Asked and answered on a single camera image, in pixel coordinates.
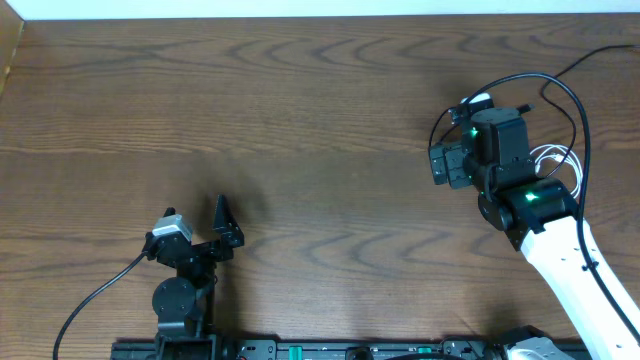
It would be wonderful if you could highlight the white USB cable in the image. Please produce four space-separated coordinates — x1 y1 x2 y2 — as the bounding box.
529 143 586 201

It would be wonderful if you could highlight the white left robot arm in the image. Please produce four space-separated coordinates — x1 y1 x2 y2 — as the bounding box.
143 195 245 360

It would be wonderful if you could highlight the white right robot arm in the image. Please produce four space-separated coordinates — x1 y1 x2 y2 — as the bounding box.
429 141 639 359

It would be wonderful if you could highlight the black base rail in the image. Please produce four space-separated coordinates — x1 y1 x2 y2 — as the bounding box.
109 333 591 360

